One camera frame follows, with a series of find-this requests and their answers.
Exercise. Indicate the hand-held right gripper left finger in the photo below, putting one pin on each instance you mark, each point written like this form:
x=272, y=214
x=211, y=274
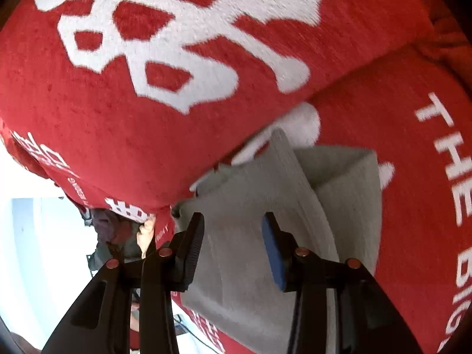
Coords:
x=192, y=243

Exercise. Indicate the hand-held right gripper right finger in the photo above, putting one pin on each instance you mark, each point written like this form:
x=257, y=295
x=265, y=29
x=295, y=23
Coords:
x=274, y=254

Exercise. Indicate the grey sweater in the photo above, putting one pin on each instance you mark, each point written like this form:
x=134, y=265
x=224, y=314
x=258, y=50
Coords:
x=239, y=210

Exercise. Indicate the pale beige object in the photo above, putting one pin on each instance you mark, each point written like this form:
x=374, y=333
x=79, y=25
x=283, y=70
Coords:
x=147, y=236

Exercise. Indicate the large red printed cushion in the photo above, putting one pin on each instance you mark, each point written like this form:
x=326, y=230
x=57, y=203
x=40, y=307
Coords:
x=129, y=125

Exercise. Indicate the red printed blanket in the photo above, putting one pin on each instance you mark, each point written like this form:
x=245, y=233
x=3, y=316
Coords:
x=405, y=155

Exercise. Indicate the small red printed cushion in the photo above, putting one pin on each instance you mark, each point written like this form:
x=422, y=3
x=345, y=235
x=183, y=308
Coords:
x=446, y=33

